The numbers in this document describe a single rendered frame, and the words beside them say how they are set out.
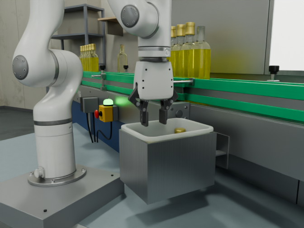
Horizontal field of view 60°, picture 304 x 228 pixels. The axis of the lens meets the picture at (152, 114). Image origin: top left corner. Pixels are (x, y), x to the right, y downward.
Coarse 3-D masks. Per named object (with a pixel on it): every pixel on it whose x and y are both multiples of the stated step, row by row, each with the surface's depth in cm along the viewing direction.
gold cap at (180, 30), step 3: (180, 24) 99; (183, 24) 99; (177, 27) 100; (180, 27) 99; (183, 27) 99; (177, 30) 100; (180, 30) 99; (183, 30) 100; (177, 33) 100; (180, 33) 100; (183, 33) 100; (177, 36) 100
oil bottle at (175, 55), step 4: (176, 44) 101; (180, 44) 100; (172, 48) 102; (176, 48) 100; (172, 52) 102; (176, 52) 100; (172, 56) 103; (176, 56) 100; (172, 60) 103; (176, 60) 101; (172, 64) 103; (176, 64) 101; (172, 68) 103; (176, 68) 101; (176, 72) 101; (176, 76) 102
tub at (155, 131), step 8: (168, 120) 84; (176, 120) 85; (184, 120) 84; (128, 128) 71; (136, 128) 78; (144, 128) 79; (152, 128) 81; (160, 128) 82; (168, 128) 84; (192, 128) 80; (200, 128) 77; (208, 128) 71; (136, 136) 66; (144, 136) 64; (152, 136) 81; (160, 136) 64; (168, 136) 64; (176, 136) 66; (184, 136) 67
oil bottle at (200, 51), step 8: (200, 40) 91; (192, 48) 92; (200, 48) 89; (208, 48) 91; (192, 56) 92; (200, 56) 90; (208, 56) 91; (192, 64) 93; (200, 64) 90; (208, 64) 92; (192, 72) 93; (200, 72) 91; (208, 72) 92
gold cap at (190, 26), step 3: (186, 24) 95; (189, 24) 94; (192, 24) 94; (186, 27) 95; (189, 27) 94; (192, 27) 94; (186, 30) 95; (189, 30) 95; (192, 30) 95; (186, 33) 95; (189, 33) 95; (192, 33) 95
